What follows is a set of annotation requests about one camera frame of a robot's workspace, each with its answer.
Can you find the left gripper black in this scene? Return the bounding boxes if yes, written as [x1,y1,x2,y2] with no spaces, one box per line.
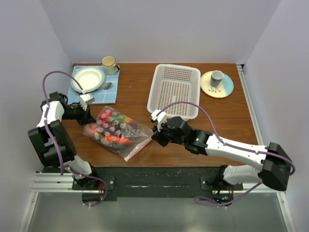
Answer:
[61,101,96,126]

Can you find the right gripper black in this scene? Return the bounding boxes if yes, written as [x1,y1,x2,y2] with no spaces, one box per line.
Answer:
[151,120,186,147]

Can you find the clear zip top bag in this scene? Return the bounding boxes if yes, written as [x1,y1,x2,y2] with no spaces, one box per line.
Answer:
[83,106,153,161]

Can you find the fake carrot orange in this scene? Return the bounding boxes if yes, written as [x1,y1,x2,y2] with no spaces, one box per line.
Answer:
[104,135,134,144]

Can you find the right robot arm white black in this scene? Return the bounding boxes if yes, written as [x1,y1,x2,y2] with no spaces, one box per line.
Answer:
[151,116,292,191]

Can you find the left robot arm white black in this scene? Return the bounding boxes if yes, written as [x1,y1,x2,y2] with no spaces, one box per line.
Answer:
[28,92,100,189]

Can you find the fake purple grapes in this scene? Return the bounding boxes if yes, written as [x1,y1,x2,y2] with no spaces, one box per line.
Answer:
[121,123,147,138]

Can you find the white bowl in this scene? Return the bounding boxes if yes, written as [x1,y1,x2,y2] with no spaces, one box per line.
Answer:
[72,67,105,93]

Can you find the metal spoon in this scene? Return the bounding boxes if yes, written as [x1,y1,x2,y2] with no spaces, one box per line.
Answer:
[97,82,112,90]

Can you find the white plastic basket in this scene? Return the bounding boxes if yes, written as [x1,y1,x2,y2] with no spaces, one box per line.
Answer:
[147,64,201,113]

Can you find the cream mug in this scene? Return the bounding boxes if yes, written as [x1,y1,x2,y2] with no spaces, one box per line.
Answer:
[101,56,120,75]

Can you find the small grey cup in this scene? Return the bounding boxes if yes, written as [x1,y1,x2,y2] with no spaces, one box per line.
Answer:
[211,70,224,87]

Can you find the pastel plate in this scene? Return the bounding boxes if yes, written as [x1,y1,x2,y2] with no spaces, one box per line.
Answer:
[200,71,234,98]

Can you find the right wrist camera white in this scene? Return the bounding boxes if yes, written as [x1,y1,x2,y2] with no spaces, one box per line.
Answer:
[151,109,167,126]

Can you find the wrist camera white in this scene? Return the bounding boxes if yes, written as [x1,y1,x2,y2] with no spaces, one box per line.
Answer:
[151,109,167,126]
[79,93,95,111]

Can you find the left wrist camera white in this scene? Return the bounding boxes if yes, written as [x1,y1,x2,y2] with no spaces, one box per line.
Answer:
[79,93,95,111]

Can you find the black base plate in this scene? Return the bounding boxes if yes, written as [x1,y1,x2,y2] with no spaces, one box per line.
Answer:
[71,166,269,206]

